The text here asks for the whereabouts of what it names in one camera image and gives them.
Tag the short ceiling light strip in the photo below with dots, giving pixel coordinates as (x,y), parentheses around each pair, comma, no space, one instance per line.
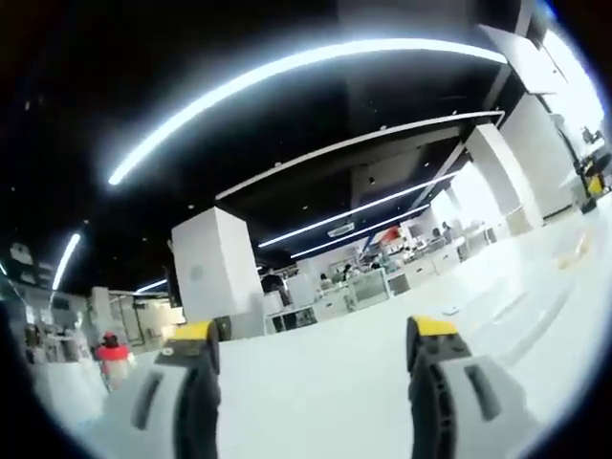
(64,260)

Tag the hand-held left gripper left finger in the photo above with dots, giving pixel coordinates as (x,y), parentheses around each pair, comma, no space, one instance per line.
(181,392)

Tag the yellow and black machine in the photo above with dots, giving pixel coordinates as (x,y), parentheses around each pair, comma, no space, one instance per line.
(593,179)

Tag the long ceiling light strip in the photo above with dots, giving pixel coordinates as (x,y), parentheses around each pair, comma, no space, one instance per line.
(268,95)

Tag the white square pillar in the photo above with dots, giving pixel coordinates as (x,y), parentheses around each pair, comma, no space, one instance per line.
(215,268)

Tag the white display counter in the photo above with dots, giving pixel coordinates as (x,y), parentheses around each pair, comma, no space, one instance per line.
(365,287)

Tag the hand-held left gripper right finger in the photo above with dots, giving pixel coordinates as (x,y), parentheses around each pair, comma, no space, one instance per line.
(444,382)

